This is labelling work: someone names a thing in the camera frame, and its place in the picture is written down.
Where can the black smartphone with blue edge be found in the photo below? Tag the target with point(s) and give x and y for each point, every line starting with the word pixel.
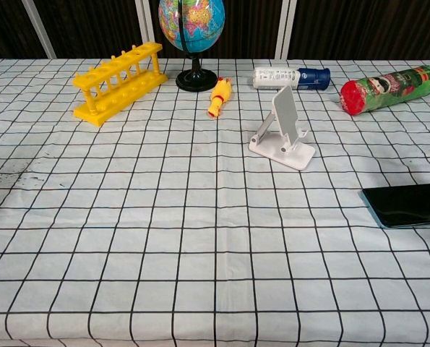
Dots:
pixel 406 206

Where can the white folding phone stand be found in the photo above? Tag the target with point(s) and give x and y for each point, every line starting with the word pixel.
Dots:
pixel 287 108

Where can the small desk globe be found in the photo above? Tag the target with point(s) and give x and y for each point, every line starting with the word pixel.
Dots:
pixel 200 32

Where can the yellow rubber chicken toy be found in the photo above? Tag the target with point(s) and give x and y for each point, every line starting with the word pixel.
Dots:
pixel 219 95

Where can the white black grid tablecloth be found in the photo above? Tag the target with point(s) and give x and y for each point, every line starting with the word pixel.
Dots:
pixel 200 253

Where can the white bottle with blue cap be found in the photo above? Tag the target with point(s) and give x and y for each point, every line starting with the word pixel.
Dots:
pixel 272 77

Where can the yellow plastic test tube rack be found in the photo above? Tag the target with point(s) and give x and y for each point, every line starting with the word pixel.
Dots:
pixel 88 112

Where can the green chips can red lid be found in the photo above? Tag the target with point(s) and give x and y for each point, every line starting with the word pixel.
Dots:
pixel 388 90

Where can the white frame post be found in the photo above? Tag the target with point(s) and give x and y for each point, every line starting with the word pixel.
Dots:
pixel 146 21
pixel 285 29
pixel 37 25

